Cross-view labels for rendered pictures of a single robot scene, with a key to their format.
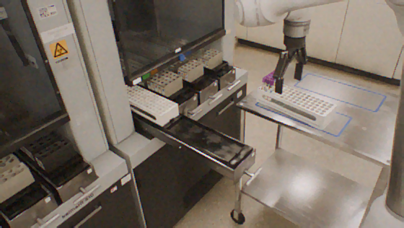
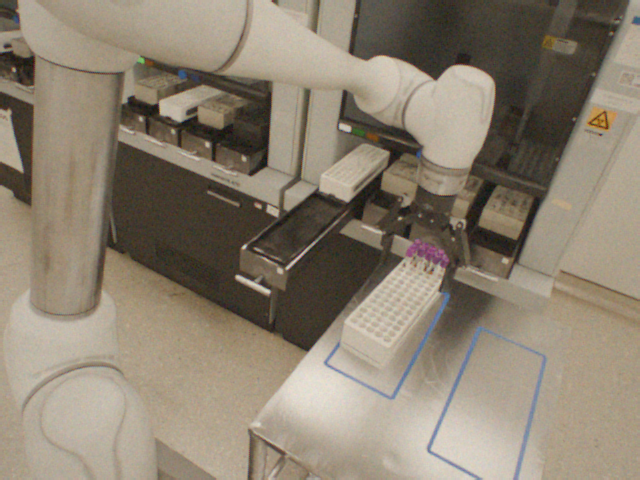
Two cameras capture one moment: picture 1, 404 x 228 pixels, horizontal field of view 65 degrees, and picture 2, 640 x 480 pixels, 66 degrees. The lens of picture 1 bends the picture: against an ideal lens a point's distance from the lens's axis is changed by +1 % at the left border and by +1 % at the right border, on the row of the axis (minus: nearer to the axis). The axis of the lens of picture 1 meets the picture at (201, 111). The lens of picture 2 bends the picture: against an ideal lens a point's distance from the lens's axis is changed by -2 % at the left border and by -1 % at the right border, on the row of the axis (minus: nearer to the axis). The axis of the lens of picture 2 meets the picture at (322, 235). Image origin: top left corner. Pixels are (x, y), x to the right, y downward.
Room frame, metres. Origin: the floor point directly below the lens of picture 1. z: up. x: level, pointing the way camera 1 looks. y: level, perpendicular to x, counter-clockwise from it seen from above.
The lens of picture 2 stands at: (0.63, -1.06, 1.56)
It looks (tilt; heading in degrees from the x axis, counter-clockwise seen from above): 35 degrees down; 73
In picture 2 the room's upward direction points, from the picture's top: 8 degrees clockwise
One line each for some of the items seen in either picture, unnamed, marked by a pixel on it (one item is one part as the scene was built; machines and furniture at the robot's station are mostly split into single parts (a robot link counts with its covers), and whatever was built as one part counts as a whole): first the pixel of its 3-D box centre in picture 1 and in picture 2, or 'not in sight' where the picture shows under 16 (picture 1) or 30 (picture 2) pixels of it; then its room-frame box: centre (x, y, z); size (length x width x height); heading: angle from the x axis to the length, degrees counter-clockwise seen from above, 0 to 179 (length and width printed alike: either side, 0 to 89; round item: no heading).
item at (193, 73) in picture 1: (194, 72); (449, 203); (1.33, 0.02, 0.85); 0.12 x 0.02 x 0.06; 138
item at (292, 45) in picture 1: (293, 46); (432, 206); (1.06, -0.35, 1.08); 0.08 x 0.07 x 0.09; 133
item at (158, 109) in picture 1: (145, 104); (355, 172); (1.11, 0.23, 0.83); 0.30 x 0.10 x 0.06; 48
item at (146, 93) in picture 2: not in sight; (147, 93); (0.46, 0.79, 0.85); 0.12 x 0.02 x 0.06; 139
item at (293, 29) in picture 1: (296, 26); (442, 172); (1.06, -0.35, 1.16); 0.09 x 0.09 x 0.06
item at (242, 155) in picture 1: (177, 130); (326, 211); (0.99, 0.10, 0.78); 0.73 x 0.14 x 0.09; 48
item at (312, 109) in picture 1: (293, 102); (398, 305); (1.03, -0.37, 0.85); 0.30 x 0.10 x 0.06; 43
